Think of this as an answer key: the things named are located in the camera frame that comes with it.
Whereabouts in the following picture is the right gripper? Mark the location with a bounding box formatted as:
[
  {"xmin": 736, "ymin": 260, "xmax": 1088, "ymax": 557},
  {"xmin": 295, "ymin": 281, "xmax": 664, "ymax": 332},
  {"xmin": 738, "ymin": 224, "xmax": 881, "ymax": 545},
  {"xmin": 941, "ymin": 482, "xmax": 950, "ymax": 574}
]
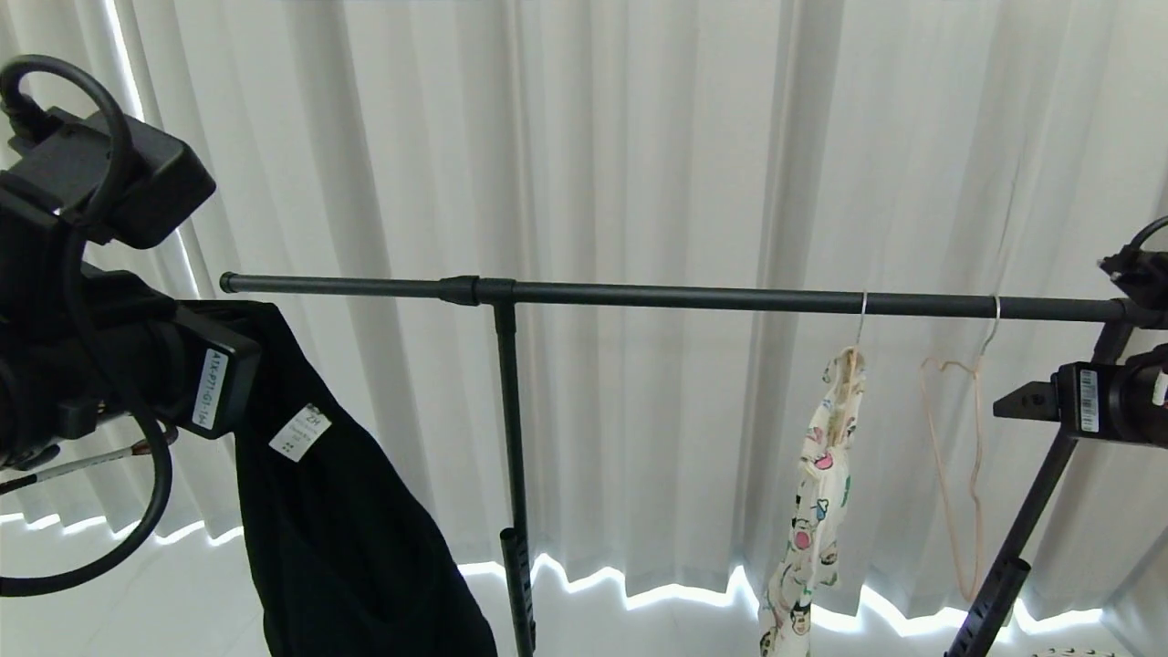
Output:
[{"xmin": 1054, "ymin": 360, "xmax": 1152, "ymax": 443}]

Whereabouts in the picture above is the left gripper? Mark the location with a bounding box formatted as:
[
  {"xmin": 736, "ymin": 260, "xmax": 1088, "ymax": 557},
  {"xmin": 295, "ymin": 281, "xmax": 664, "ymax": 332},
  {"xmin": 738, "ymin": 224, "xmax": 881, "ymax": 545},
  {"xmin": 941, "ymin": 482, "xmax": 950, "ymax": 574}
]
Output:
[{"xmin": 119, "ymin": 306, "xmax": 264, "ymax": 441}]

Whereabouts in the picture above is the pink clothes hanger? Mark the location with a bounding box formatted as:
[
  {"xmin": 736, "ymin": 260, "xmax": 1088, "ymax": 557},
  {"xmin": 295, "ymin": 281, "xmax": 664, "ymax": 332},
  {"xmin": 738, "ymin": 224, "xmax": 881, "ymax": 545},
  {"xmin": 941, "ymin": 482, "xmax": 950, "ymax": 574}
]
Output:
[
  {"xmin": 826, "ymin": 292, "xmax": 870, "ymax": 389},
  {"xmin": 919, "ymin": 297, "xmax": 1002, "ymax": 603}
]

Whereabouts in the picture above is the black garment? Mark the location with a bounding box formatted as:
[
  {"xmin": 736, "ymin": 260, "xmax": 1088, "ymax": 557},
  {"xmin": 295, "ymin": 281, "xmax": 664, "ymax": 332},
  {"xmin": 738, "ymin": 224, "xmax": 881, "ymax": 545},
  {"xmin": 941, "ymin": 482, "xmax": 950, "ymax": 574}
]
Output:
[{"xmin": 173, "ymin": 299, "xmax": 498, "ymax": 657}]

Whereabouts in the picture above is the cream printed garment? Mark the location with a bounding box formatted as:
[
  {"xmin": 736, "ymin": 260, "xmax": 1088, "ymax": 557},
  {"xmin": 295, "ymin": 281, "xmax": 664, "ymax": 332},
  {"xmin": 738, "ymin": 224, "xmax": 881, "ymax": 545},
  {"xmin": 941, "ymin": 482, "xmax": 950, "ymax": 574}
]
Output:
[{"xmin": 757, "ymin": 347, "xmax": 868, "ymax": 657}]

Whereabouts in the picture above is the black clothes rack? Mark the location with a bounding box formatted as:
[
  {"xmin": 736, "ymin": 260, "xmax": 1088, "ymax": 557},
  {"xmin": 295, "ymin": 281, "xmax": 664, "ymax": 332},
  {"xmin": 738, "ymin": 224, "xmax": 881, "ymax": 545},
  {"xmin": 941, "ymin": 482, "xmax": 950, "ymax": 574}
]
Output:
[{"xmin": 219, "ymin": 272, "xmax": 1168, "ymax": 657}]

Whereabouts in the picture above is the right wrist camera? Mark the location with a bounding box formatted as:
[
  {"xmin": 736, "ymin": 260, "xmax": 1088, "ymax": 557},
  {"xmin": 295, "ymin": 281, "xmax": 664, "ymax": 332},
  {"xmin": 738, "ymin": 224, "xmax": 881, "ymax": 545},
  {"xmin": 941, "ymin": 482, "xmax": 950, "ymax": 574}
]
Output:
[{"xmin": 1100, "ymin": 246, "xmax": 1168, "ymax": 311}]

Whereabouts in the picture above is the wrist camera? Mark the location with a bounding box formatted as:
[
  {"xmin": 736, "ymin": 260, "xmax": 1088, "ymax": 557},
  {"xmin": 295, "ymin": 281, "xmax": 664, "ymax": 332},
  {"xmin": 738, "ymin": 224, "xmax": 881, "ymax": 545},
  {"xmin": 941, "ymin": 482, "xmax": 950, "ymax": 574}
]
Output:
[
  {"xmin": 1100, "ymin": 246, "xmax": 1168, "ymax": 311},
  {"xmin": 0, "ymin": 108, "xmax": 217, "ymax": 249}
]

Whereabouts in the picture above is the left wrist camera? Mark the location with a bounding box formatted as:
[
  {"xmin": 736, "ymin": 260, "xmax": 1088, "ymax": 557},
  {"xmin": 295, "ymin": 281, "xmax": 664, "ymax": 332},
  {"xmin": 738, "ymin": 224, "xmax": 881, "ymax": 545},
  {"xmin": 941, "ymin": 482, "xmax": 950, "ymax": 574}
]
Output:
[{"xmin": 0, "ymin": 108, "xmax": 217, "ymax": 249}]

